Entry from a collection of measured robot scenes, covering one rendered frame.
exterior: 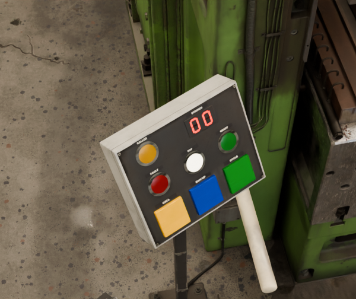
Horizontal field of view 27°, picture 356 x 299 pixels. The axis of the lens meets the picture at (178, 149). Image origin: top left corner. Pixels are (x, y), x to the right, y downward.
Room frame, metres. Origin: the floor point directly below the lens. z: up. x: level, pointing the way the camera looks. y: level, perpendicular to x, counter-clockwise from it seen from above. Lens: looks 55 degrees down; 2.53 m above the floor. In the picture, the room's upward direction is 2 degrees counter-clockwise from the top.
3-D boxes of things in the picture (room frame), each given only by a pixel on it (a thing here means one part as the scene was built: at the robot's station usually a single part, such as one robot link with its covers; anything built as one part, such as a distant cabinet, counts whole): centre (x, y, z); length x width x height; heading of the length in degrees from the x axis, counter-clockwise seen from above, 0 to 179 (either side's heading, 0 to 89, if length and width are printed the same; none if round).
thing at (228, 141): (1.01, -0.12, 1.09); 0.05 x 0.03 x 0.04; 99
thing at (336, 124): (1.32, -0.39, 0.93); 0.40 x 0.03 x 0.03; 9
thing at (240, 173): (0.98, -0.15, 1.01); 0.07 x 0.05 x 0.07; 124
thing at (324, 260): (1.43, -0.55, 0.23); 0.55 x 0.37 x 0.47; 9
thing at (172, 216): (0.86, 0.02, 1.01); 0.07 x 0.05 x 0.07; 124
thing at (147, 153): (0.94, 0.07, 1.16); 0.05 x 0.03 x 0.04; 99
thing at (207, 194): (0.92, -0.06, 1.01); 0.07 x 0.05 x 0.07; 124
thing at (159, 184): (0.90, 0.04, 1.09); 0.05 x 0.03 x 0.04; 99
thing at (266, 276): (1.05, -0.21, 0.62); 0.44 x 0.05 x 0.05; 9
